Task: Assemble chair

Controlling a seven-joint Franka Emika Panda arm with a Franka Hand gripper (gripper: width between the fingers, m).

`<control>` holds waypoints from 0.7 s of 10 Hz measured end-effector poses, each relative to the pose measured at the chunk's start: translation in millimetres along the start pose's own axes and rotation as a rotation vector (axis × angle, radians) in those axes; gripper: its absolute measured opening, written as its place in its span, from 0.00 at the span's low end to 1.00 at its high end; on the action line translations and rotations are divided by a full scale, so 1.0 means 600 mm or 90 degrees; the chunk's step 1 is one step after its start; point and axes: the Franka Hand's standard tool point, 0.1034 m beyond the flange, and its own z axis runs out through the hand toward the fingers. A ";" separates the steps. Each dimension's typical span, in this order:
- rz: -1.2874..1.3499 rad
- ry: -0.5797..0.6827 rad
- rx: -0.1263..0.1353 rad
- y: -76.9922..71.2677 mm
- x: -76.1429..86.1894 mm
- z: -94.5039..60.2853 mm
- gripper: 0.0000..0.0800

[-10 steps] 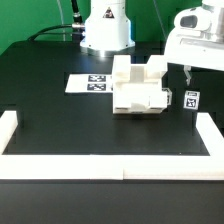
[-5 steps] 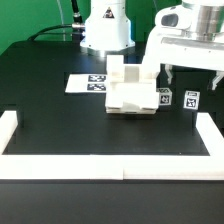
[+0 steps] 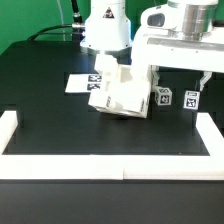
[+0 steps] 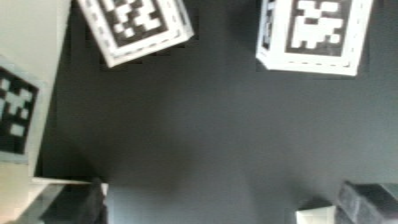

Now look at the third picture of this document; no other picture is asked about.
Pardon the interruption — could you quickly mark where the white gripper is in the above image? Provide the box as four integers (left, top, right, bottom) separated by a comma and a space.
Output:
131, 0, 224, 91

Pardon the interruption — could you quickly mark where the white nut cube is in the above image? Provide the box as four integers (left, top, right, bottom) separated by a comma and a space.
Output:
183, 91, 200, 110
155, 86, 172, 106

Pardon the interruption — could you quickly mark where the white chair seat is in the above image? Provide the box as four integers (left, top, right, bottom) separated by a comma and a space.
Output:
88, 67, 152, 118

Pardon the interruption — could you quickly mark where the white chair back frame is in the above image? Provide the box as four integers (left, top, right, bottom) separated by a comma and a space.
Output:
94, 54, 132, 91

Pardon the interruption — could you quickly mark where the white U-shaped fence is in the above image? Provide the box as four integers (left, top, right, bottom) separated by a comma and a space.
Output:
0, 111, 224, 180

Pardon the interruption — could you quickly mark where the white marker base plate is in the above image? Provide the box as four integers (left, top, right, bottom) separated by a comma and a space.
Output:
65, 74, 102, 93

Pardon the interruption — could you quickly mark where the black cable with connector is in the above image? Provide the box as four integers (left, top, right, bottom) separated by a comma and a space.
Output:
27, 22, 87, 42

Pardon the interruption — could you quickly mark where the black upright cable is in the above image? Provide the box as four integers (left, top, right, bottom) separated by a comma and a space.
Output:
70, 0, 83, 24

